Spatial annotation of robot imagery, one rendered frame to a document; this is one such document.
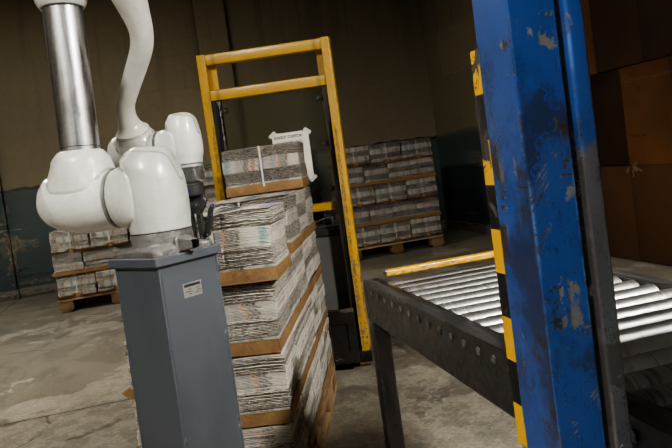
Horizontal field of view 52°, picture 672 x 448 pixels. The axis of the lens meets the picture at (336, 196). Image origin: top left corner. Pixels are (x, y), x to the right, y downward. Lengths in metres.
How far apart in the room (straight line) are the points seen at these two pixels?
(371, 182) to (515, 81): 7.19
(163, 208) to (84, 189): 0.21
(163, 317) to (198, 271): 0.15
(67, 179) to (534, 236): 1.37
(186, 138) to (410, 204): 6.12
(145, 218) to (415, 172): 6.47
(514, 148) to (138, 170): 1.20
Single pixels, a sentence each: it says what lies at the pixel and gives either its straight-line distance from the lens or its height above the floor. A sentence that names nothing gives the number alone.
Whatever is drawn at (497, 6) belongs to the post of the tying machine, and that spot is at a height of 1.30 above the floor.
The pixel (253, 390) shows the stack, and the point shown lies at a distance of 2.27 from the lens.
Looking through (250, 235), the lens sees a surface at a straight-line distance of 2.12.
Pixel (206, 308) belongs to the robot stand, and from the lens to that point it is 1.80.
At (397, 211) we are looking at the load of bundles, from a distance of 7.97.
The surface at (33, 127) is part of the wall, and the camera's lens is 9.38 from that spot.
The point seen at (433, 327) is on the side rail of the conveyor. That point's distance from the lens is 1.60.
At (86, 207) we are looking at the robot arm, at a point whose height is 1.14.
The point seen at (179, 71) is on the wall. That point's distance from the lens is 9.32.
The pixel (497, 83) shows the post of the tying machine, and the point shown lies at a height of 1.23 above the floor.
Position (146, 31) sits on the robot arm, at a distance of 1.97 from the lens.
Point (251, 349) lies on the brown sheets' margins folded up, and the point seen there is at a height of 0.62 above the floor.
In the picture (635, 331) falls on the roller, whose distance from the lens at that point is 1.38.
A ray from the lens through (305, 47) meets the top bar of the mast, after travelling 3.88.
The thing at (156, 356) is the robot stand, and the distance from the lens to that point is 1.79.
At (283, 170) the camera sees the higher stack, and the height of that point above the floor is 1.16.
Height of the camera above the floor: 1.18
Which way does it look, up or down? 3 degrees down
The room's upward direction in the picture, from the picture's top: 8 degrees counter-clockwise
